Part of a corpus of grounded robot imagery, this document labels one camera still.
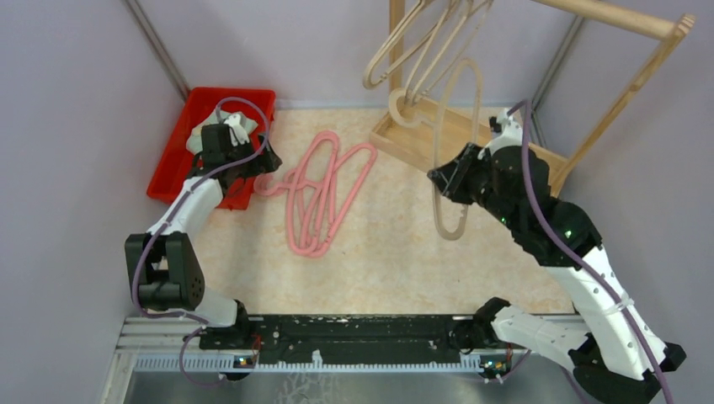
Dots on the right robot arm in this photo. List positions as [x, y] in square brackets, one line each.
[617, 358]

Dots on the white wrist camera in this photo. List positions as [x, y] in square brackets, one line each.
[240, 127]
[506, 131]

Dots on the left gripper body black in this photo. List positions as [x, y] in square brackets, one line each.
[241, 151]

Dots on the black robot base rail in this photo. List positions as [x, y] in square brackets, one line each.
[353, 340]

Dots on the pink plastic hanger middle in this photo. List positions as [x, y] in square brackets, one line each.
[333, 216]

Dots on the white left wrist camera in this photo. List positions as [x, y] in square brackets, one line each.
[240, 127]

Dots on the light green folded shirt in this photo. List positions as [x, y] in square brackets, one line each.
[194, 142]

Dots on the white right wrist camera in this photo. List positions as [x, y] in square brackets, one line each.
[506, 131]

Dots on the red plastic bin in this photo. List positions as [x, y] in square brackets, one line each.
[176, 160]

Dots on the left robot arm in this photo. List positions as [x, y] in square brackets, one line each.
[165, 275]

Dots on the wooden hanger rack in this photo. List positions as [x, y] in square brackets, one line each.
[415, 125]

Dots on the pink plastic hanger front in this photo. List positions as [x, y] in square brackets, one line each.
[306, 199]

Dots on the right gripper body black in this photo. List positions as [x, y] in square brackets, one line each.
[498, 205]

